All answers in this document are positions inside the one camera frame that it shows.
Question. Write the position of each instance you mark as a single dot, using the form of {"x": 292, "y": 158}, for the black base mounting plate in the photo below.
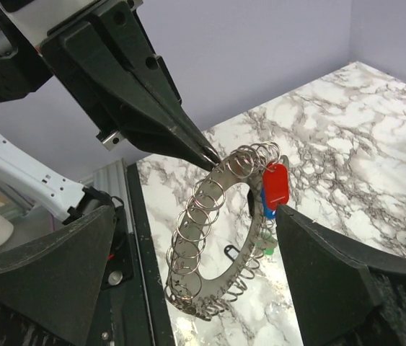
{"x": 131, "y": 309}

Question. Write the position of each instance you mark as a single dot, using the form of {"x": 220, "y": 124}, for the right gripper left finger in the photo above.
{"x": 55, "y": 280}

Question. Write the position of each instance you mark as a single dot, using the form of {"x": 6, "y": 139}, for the blue key tag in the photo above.
{"x": 269, "y": 213}

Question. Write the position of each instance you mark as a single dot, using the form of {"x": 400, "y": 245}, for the red key tag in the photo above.
{"x": 275, "y": 183}

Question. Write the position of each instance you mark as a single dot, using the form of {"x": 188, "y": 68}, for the green key tag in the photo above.
{"x": 267, "y": 245}

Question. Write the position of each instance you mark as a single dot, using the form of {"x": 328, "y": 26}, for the black key tag with key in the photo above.
{"x": 231, "y": 252}

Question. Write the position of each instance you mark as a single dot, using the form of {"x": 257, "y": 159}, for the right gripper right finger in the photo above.
{"x": 344, "y": 292}

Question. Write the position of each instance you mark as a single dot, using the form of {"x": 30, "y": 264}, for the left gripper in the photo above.
{"x": 101, "y": 54}

